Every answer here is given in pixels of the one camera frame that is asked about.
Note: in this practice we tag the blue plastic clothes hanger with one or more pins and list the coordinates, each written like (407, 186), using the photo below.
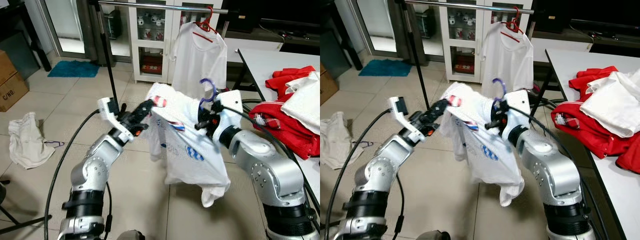
(504, 90)
(362, 144)
(215, 90)
(56, 144)

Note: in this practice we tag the white T-shirt red blue print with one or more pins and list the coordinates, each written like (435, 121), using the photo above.
(482, 160)
(190, 160)

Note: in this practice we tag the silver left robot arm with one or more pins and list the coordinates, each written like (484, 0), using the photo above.
(380, 167)
(92, 170)

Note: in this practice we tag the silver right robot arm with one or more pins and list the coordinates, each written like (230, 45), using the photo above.
(270, 170)
(555, 170)

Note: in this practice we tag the red plastic clothes hanger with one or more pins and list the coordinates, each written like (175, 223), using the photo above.
(205, 25)
(512, 25)

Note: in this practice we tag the plain white T-shirt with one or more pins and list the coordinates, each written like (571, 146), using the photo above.
(200, 60)
(507, 60)

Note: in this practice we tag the black chrome clothes rack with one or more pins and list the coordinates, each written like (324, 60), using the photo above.
(107, 55)
(414, 55)

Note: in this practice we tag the grey curtain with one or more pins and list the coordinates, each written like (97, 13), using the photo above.
(425, 50)
(116, 50)

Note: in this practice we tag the white glass-door cabinet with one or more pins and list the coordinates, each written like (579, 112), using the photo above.
(442, 45)
(131, 45)

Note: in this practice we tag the teal floor mat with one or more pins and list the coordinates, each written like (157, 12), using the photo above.
(384, 67)
(72, 69)

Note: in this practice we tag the red garment with label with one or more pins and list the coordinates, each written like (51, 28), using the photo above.
(290, 142)
(595, 145)

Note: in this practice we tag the white television bench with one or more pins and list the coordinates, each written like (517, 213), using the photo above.
(270, 47)
(560, 50)

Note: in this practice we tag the white crumpled garment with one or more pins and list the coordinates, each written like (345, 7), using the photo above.
(302, 105)
(615, 105)

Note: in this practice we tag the white cloth heap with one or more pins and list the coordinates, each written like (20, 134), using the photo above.
(336, 142)
(27, 142)

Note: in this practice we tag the cardboard box black print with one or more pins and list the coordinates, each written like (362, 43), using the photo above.
(12, 95)
(327, 87)

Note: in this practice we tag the aluminium framed glass door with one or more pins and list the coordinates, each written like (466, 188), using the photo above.
(372, 25)
(67, 25)

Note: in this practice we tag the grey robot leg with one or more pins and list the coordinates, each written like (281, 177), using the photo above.
(434, 235)
(131, 235)

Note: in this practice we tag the black television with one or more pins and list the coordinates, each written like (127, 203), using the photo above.
(590, 12)
(280, 12)

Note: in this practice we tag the black chair base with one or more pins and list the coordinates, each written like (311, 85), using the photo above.
(20, 222)

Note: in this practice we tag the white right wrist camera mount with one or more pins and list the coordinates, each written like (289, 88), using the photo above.
(231, 107)
(517, 107)

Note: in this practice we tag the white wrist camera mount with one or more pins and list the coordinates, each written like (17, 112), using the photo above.
(407, 125)
(231, 107)
(107, 112)
(517, 107)

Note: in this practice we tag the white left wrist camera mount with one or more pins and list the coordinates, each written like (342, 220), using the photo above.
(407, 125)
(107, 112)

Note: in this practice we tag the black furniture frame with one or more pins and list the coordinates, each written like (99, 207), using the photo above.
(335, 30)
(15, 30)

